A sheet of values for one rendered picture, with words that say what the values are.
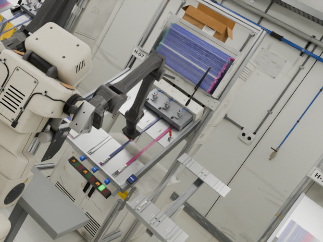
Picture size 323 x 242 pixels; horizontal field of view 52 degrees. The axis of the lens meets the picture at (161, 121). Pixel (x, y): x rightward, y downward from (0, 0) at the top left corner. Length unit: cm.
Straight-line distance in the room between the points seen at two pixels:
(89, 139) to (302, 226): 132
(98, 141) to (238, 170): 195
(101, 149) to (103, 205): 49
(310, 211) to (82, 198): 150
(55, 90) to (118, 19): 340
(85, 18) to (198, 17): 102
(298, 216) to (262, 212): 166
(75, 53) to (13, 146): 41
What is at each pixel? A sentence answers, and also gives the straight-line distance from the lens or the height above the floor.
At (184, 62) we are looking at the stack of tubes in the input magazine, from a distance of 225.
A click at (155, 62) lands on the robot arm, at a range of 151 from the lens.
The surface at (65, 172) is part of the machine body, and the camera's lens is 259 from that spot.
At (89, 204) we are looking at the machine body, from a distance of 248.
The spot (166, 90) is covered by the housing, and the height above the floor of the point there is 125.
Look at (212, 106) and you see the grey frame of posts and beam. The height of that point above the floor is 133.
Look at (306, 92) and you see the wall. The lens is 357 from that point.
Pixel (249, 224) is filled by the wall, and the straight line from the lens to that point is 374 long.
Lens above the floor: 157
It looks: 13 degrees down
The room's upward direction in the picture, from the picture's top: 32 degrees clockwise
